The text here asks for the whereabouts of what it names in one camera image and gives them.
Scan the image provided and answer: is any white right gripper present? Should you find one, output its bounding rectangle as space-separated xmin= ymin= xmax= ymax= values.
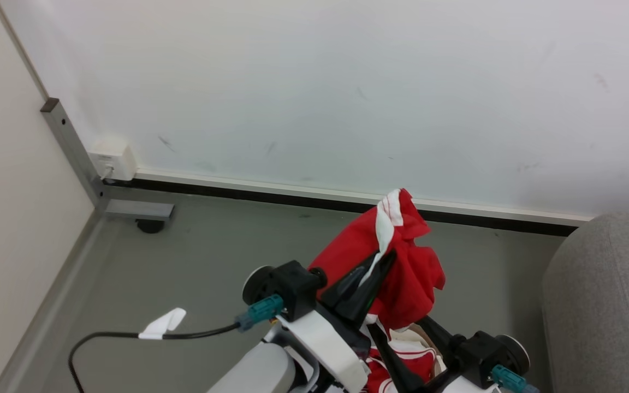
xmin=368 ymin=315 xmax=502 ymax=393

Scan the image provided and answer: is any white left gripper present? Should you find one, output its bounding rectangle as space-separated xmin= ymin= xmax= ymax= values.
xmin=278 ymin=249 xmax=398 ymax=393

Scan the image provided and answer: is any red and white garment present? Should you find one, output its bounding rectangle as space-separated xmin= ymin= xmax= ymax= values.
xmin=308 ymin=188 xmax=447 ymax=393

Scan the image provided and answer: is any white and black baseboard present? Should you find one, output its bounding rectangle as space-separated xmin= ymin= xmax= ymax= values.
xmin=102 ymin=169 xmax=594 ymax=237

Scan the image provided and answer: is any grey fabric sofa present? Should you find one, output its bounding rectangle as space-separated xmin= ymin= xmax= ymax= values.
xmin=542 ymin=210 xmax=629 ymax=393

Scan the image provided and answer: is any beige partition panel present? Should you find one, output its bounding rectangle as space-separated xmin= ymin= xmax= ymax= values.
xmin=0 ymin=0 xmax=97 ymax=393

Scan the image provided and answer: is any teal right cable connector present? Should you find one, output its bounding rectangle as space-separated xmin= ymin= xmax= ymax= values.
xmin=491 ymin=364 xmax=539 ymax=393

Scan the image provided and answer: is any teal cable connector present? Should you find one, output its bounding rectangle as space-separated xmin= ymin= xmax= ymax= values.
xmin=236 ymin=294 xmax=284 ymax=332
xmin=491 ymin=364 xmax=539 ymax=393

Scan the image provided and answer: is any teal left cable connector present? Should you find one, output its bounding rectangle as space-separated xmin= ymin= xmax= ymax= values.
xmin=236 ymin=294 xmax=284 ymax=332

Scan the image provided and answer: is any white cable tag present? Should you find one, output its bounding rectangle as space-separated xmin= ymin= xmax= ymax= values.
xmin=138 ymin=307 xmax=187 ymax=341

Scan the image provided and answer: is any thin black cable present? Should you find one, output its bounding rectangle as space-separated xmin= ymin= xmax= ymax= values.
xmin=68 ymin=323 xmax=242 ymax=393

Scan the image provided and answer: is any white wall socket box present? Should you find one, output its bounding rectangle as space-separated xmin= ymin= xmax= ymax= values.
xmin=88 ymin=139 xmax=138 ymax=182

